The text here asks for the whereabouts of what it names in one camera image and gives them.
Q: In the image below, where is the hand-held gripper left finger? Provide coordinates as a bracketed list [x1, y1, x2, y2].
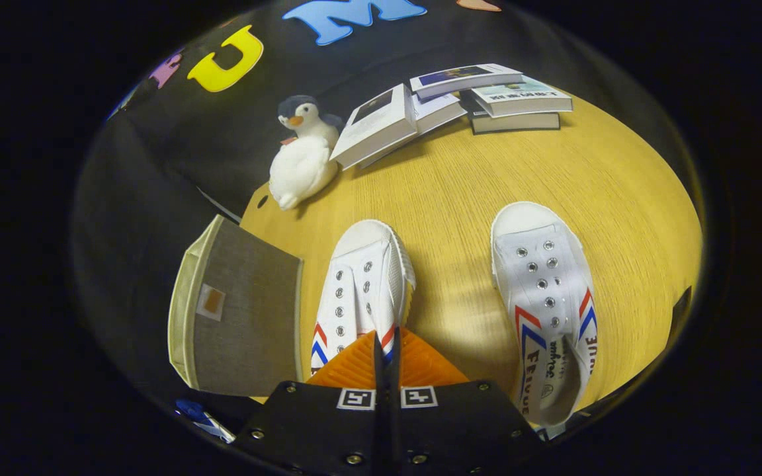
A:
[232, 331, 390, 476]

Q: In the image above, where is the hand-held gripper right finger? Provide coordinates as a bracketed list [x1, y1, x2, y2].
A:
[388, 327, 544, 476]

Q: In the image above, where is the grey fabric storage box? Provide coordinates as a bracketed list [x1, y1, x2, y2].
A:
[168, 215, 304, 397]

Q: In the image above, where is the white canvas shoe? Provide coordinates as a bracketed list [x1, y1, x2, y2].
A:
[490, 202, 599, 427]
[310, 219, 417, 376]

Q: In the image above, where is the white plush toy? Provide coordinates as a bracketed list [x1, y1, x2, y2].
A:
[269, 136, 340, 211]

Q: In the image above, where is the penguin plush toy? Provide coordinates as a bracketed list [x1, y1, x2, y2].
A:
[278, 95, 345, 149]

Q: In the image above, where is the black backdrop cloth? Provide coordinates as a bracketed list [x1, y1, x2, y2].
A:
[73, 0, 686, 424]

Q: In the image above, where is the dark grey book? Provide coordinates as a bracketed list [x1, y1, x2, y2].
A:
[460, 89, 562, 135]

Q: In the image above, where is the plain white book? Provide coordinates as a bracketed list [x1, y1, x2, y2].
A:
[358, 93, 468, 169]

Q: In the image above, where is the pale green cover book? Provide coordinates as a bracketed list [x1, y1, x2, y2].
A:
[470, 75, 573, 118]

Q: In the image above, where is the white book, blue picture cover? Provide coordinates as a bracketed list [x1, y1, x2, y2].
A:
[409, 63, 524, 100]

